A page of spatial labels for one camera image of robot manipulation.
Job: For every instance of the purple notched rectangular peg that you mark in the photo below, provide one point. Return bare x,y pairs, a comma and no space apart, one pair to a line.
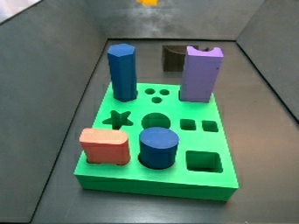
199,75

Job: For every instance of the tall blue hexagonal peg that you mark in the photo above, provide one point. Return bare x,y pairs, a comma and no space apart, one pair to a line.
121,62

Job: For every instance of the red rounded block peg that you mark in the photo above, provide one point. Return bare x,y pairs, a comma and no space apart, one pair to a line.
105,146

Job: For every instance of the green shape-sorting board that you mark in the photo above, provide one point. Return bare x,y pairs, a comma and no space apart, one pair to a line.
177,147

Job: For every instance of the short blue cylinder peg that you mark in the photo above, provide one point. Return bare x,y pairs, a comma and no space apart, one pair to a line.
157,147

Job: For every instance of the yellow star-shaped peg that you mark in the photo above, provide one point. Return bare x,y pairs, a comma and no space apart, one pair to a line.
148,2

